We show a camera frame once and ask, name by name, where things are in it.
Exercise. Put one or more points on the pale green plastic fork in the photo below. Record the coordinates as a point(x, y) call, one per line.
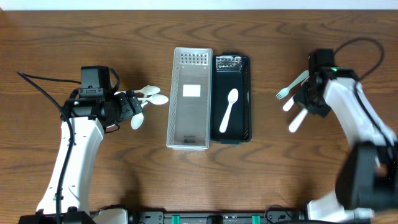
point(285, 91)

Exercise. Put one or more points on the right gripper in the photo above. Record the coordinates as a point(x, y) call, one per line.
point(303, 98)

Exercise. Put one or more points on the white spoon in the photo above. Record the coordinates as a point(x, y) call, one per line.
point(137, 120)
point(156, 99)
point(232, 98)
point(146, 91)

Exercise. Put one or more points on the clear plastic basket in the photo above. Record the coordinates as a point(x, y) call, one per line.
point(190, 100)

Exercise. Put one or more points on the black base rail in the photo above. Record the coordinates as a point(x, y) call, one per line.
point(277, 216)

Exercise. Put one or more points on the black plastic basket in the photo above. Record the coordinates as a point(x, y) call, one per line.
point(231, 70)

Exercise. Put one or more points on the white spoon top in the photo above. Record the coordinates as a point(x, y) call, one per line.
point(146, 91)

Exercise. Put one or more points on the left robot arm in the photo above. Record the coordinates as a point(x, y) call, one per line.
point(85, 120)

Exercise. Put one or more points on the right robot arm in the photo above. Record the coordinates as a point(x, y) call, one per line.
point(367, 182)

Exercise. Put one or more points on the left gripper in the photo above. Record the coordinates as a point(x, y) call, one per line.
point(131, 107)

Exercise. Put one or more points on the white fork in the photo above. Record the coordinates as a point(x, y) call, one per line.
point(287, 106)
point(297, 121)

